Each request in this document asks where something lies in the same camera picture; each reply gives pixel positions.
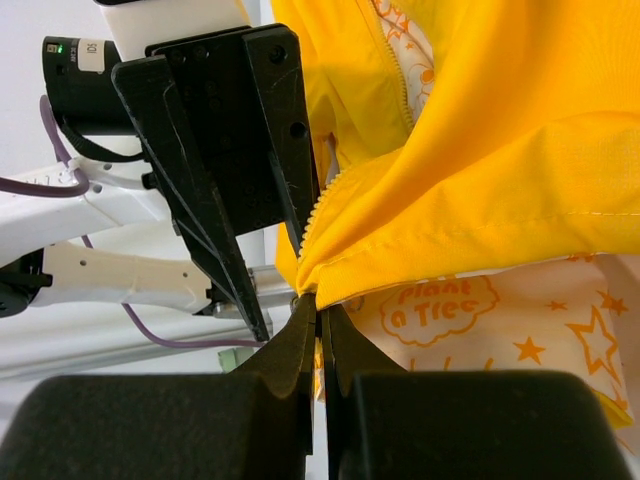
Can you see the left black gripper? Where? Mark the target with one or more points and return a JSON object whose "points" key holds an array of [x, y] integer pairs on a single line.
{"points": [[243, 94]]}

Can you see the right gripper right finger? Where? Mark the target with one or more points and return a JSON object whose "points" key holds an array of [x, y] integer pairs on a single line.
{"points": [[385, 422]]}

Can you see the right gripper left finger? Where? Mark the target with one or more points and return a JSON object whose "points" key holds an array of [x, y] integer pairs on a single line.
{"points": [[254, 422]]}

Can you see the yellow zip-up jacket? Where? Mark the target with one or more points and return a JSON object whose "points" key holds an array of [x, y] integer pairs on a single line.
{"points": [[479, 169]]}

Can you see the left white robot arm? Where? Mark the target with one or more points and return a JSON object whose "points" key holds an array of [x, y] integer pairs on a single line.
{"points": [[93, 226]]}

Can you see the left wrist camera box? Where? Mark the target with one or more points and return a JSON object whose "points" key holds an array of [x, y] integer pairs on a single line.
{"points": [[136, 25]]}

